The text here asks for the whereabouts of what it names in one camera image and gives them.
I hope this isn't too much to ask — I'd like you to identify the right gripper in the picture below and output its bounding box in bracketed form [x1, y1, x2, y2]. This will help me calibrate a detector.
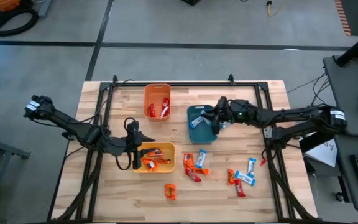
[201, 98, 257, 136]

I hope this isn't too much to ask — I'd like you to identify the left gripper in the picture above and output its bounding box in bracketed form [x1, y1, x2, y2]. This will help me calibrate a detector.
[108, 130, 156, 170]

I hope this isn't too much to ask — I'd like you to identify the dark grey plastic basket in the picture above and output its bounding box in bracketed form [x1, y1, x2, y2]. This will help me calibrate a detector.
[186, 105, 219, 145]

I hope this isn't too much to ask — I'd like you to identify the yellow plastic basket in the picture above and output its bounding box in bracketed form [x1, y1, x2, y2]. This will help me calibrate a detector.
[131, 142, 177, 174]

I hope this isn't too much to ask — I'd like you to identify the orange plastic basket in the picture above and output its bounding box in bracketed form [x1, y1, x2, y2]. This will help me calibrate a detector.
[143, 83, 172, 122]

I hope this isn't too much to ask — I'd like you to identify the white paper sheet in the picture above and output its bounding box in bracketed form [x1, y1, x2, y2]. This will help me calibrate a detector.
[305, 138, 338, 169]

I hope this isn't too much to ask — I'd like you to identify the dark grey desk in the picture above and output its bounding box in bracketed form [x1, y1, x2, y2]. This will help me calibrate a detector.
[334, 133, 358, 213]
[323, 55, 358, 138]

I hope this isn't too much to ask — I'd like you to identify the black metal pole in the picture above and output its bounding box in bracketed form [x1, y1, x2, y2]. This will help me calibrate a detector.
[335, 26, 358, 68]

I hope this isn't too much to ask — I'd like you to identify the orange vacuum cleaner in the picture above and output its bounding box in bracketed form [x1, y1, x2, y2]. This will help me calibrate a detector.
[0, 0, 21, 12]

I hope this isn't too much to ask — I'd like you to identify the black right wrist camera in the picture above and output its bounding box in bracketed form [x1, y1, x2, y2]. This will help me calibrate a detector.
[216, 95, 229, 110]

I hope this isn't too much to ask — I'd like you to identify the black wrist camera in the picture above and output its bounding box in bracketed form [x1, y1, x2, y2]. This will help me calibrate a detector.
[125, 119, 141, 141]
[216, 95, 229, 110]

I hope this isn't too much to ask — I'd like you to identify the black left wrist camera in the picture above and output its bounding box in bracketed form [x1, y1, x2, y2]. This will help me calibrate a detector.
[125, 119, 141, 141]

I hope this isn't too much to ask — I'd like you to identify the black aluminium table frame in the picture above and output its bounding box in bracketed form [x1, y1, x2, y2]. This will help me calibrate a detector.
[47, 81, 315, 223]

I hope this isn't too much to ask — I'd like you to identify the yellow extension cable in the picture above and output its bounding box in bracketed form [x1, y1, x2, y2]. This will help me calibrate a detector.
[267, 0, 287, 17]

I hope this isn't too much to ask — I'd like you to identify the black vacuum hose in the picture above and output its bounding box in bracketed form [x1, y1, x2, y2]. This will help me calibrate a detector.
[0, 6, 40, 37]

